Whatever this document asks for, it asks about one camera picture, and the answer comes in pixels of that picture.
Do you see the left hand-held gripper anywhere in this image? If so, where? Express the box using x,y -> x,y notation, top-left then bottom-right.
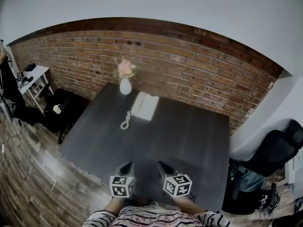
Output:
109,161 -> 136,199

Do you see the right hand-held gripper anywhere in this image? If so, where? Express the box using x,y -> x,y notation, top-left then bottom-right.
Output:
157,161 -> 193,198

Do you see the white cable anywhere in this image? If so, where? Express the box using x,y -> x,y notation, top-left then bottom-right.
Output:
120,111 -> 132,131

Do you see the white desk telephone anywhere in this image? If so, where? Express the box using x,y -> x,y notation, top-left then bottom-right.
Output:
131,91 -> 160,122

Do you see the person's right forearm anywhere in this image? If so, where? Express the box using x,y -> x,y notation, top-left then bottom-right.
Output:
172,196 -> 207,214

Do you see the person's left forearm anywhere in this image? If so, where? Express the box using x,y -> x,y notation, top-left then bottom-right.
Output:
103,196 -> 126,214

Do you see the striped shirt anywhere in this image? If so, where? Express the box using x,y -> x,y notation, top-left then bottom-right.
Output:
82,204 -> 232,227

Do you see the white vase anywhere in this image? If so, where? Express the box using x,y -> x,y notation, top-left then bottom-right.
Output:
119,77 -> 133,96

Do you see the teal cloth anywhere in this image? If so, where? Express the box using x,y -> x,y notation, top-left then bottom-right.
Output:
230,164 -> 266,193

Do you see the pink flower bouquet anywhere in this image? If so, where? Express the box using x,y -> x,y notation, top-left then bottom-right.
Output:
113,56 -> 136,79

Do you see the black mesh office chair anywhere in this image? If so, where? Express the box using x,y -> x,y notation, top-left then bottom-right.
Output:
222,118 -> 303,215

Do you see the white cabinet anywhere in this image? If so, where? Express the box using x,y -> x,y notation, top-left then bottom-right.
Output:
283,149 -> 303,188

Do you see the white desk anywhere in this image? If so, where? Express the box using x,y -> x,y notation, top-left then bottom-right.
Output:
17,64 -> 51,114

